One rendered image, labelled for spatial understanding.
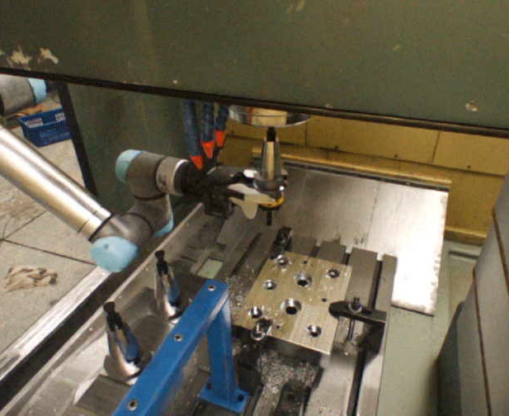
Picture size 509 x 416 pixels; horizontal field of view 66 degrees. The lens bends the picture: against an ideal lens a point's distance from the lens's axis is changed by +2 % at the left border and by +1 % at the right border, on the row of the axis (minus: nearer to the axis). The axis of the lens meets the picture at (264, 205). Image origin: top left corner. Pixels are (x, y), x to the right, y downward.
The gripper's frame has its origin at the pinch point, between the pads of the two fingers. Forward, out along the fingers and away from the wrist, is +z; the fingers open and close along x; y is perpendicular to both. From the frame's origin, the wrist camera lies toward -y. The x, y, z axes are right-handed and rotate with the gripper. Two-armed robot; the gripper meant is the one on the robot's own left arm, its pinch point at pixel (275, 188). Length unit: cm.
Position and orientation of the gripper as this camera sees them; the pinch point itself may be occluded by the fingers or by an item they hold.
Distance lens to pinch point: 72.0
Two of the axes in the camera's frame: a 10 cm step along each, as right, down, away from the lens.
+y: 0.1, 8.4, 5.4
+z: 9.2, 2.1, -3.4
